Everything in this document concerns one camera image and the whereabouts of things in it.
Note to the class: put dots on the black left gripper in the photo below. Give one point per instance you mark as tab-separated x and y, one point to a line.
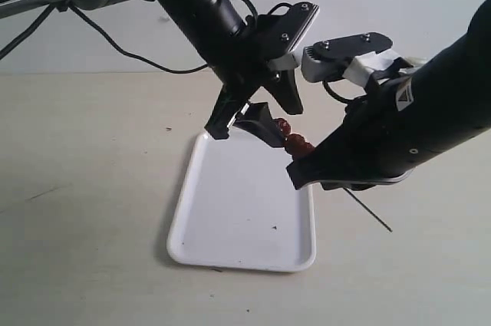
223	33

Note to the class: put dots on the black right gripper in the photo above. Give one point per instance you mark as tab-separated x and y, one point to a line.
391	131

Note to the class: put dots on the thin metal skewer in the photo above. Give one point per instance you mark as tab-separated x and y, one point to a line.
368	210

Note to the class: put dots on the red date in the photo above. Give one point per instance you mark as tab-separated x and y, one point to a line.
297	146
283	126

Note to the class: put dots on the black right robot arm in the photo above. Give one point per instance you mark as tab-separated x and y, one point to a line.
464	97

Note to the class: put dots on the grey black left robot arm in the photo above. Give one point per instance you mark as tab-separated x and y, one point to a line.
82	7

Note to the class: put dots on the white rectangular plastic tray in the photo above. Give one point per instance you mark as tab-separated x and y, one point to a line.
238	209

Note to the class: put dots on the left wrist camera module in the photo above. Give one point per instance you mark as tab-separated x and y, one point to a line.
279	46

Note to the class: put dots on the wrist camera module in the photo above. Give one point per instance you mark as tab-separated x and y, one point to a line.
279	46
357	58

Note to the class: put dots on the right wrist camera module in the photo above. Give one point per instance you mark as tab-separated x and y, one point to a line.
357	58

